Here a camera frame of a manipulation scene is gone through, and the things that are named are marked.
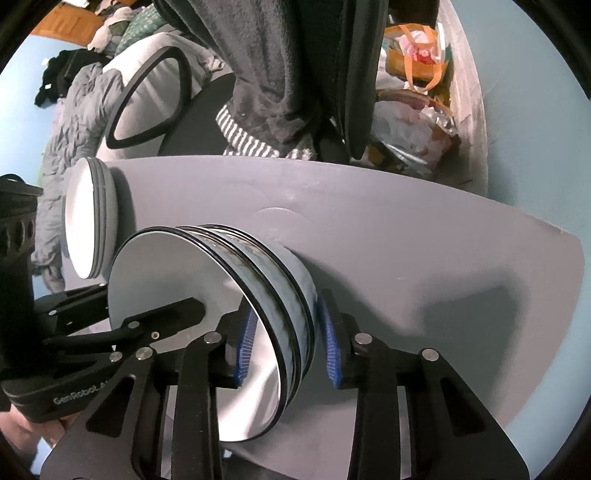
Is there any grey quilted duvet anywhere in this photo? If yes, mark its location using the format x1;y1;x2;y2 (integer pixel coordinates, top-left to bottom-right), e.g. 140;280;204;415
34;62;116;291

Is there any white deep plate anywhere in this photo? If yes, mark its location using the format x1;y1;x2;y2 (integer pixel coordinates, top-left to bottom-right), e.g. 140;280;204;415
62;157;105;280

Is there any white plastic bag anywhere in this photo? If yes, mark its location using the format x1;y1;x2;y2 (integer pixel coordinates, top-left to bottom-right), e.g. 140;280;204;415
369;88;458;178

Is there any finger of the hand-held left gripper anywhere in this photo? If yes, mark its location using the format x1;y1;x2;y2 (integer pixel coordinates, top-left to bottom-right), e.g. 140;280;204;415
44;298;206;366
34;284;110;334

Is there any green checked cloth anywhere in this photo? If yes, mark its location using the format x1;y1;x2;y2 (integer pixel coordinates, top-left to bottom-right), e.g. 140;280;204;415
115;4;162;51

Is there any dark grey fleece robe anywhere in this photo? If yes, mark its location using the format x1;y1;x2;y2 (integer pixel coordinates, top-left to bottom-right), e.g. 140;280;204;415
154;0;342;153

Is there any orange wooden cabinet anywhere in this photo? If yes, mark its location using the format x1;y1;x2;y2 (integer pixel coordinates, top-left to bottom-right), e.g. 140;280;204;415
30;0;102;44

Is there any striped grey white cloth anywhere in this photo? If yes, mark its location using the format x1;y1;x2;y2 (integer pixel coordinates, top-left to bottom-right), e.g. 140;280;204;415
215;104;317;161

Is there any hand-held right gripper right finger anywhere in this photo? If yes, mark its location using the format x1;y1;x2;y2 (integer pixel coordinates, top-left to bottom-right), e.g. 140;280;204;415
318;288;532;480

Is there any black clothes pile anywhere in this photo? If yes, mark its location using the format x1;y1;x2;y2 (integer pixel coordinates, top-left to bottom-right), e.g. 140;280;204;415
34;48;98;107

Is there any person's left hand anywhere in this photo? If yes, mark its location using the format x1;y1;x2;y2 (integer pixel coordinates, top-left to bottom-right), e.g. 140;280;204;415
0;406;79;462

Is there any pale clothes pile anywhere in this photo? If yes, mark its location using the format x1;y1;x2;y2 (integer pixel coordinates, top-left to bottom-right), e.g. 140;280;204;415
88;7;134;51

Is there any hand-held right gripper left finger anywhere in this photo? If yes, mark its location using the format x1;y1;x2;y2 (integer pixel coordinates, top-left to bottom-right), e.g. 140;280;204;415
39;309;259;480

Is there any stack of small white dishes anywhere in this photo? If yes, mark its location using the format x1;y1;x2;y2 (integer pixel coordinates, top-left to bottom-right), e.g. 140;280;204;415
107;225;301;445

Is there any orange shopping bag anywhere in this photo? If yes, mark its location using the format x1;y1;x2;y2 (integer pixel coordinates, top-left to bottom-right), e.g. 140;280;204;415
385;23;451;92

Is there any large white plate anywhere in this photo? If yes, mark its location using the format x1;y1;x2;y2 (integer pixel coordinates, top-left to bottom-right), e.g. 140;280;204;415
90;159;122;278

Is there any black office chair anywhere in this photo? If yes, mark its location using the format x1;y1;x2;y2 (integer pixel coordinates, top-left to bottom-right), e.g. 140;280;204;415
105;0;389;162

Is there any white bowl with blue outside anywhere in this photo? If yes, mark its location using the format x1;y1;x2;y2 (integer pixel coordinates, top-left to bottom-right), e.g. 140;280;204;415
231;230;320;370
203;225;309;407

